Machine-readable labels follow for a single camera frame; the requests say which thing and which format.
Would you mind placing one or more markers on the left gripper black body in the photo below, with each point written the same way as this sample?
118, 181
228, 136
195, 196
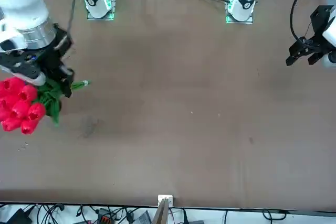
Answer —
319, 22

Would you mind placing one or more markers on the aluminium frame post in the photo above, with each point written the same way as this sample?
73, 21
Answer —
164, 213

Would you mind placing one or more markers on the small black power adapter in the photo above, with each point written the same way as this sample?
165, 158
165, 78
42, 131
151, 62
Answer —
18, 217

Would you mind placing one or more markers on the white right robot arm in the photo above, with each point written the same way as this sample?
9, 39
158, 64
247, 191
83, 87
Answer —
23, 3

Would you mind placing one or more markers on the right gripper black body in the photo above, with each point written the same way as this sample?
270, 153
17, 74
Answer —
52, 61

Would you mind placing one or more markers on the orange black power strip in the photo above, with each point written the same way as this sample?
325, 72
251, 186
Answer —
106, 218

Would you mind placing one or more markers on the red tulip bouquet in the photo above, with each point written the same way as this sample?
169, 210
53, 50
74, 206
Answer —
21, 108

